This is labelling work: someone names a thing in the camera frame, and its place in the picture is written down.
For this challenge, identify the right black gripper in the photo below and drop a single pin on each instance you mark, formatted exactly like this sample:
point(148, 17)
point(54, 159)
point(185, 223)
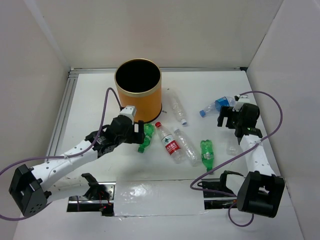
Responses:
point(224, 113)

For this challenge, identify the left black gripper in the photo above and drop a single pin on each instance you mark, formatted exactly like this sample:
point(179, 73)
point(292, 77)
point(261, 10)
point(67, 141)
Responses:
point(136, 137)

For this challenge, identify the small green bottle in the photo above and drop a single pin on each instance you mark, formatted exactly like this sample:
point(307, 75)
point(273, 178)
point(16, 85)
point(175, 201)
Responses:
point(149, 130)

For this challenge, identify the blue cap blue label bottle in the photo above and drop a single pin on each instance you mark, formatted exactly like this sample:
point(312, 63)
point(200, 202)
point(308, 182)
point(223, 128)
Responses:
point(215, 107)

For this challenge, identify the red cap labelled bottle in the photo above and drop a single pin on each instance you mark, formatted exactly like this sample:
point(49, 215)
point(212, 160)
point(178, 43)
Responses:
point(170, 143)

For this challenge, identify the clear bottle blue-white cap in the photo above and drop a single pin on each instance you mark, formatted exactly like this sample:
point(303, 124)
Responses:
point(177, 108)

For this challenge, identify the clear bottle white cap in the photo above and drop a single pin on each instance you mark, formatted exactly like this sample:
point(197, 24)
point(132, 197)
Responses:
point(190, 151)

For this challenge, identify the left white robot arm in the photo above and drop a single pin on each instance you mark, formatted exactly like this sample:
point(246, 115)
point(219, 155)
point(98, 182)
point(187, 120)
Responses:
point(33, 188)

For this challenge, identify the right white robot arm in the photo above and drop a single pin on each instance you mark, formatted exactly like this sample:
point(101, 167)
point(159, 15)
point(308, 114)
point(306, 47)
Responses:
point(260, 191)

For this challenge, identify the orange cylindrical bin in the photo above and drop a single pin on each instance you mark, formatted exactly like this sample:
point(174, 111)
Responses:
point(139, 83)

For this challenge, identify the green bottle right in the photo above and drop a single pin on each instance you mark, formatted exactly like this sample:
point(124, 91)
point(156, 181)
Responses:
point(207, 154)

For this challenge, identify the white foil cover sheet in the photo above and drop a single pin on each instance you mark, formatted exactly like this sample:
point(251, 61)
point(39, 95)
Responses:
point(157, 198)

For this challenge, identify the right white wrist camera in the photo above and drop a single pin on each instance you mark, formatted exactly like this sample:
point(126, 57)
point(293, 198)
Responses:
point(239, 101)

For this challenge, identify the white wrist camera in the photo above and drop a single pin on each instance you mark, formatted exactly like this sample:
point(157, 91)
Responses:
point(129, 111)
point(239, 101)

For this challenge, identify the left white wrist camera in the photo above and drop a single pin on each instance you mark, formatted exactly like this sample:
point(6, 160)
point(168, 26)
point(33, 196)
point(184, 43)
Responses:
point(129, 111)

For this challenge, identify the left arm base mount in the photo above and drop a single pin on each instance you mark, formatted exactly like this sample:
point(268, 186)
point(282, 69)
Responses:
point(99, 198)

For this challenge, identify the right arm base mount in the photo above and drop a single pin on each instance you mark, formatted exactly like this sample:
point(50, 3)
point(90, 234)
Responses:
point(215, 200)

